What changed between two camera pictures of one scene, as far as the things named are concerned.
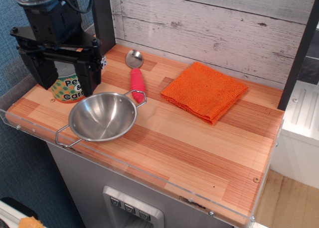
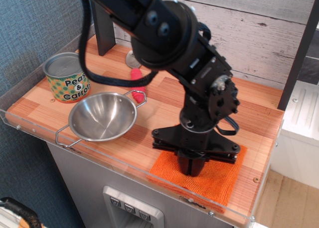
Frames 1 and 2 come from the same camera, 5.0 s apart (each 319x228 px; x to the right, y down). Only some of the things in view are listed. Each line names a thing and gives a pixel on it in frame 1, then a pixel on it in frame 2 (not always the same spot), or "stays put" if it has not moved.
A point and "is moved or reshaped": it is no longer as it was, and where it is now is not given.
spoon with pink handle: [134, 58] stays put
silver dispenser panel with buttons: [125, 210] stays put
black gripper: [84, 51] → [207, 144]
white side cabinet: [296, 152] stays put
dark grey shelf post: [102, 19] stays put
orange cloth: [204, 91] is moved or reshaped
